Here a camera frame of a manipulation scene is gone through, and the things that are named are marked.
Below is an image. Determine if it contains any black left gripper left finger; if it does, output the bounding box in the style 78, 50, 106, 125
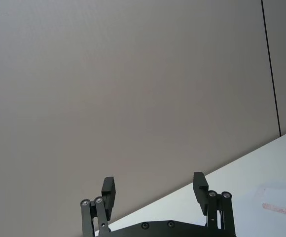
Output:
79, 176, 117, 237

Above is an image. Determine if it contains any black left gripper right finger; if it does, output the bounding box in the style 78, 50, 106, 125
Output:
193, 172, 237, 237

